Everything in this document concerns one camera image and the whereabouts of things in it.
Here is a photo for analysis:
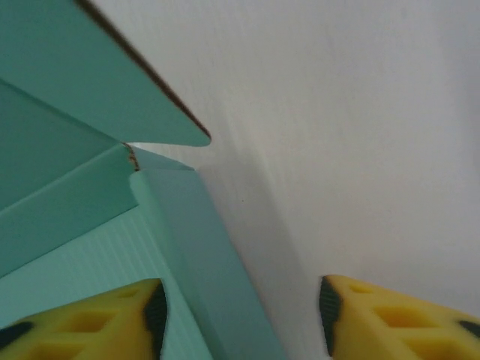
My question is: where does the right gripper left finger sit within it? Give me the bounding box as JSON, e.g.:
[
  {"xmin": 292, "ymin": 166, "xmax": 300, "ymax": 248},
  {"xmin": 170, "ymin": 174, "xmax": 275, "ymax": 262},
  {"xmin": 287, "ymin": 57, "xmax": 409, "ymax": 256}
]
[{"xmin": 0, "ymin": 277, "xmax": 168, "ymax": 360}]

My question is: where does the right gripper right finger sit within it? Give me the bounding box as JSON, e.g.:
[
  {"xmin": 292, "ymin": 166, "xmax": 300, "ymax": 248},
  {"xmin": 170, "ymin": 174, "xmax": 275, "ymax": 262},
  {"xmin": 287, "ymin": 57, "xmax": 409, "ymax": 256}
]
[{"xmin": 319, "ymin": 274, "xmax": 480, "ymax": 360}]

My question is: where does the teal paper box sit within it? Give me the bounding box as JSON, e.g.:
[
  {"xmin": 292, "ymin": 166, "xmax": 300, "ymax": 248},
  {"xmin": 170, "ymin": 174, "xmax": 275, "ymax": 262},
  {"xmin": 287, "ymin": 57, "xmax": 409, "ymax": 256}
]
[{"xmin": 0, "ymin": 0, "xmax": 290, "ymax": 360}]

